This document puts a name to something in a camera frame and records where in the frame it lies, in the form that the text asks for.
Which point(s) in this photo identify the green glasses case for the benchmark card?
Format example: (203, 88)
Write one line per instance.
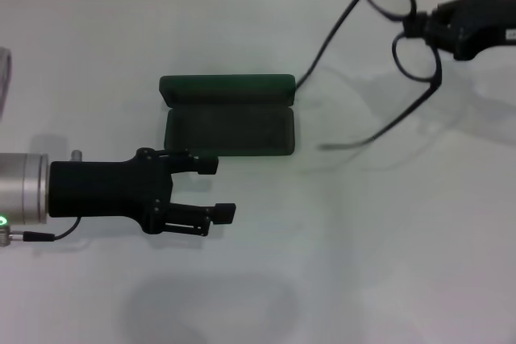
(230, 130)

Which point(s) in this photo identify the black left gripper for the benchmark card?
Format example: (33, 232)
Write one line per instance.
(101, 195)

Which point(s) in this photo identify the black glasses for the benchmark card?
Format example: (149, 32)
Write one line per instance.
(438, 70)

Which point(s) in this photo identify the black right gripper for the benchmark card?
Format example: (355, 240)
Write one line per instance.
(479, 21)

